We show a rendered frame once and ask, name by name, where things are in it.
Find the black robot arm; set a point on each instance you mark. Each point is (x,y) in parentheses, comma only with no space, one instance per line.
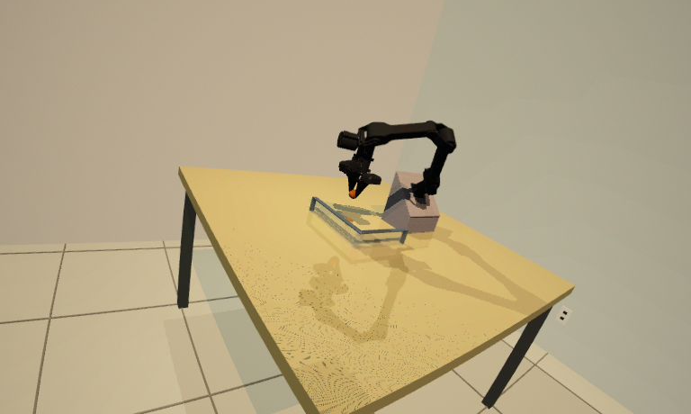
(379,133)

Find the grey l-shaped wall top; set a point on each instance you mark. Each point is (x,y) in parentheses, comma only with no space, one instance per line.
(372,231)

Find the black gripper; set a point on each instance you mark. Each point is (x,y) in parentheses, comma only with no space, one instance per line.
(366,178)

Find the clear l-shaped wall with grey frame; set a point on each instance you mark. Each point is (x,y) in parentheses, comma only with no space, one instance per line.
(353,238)

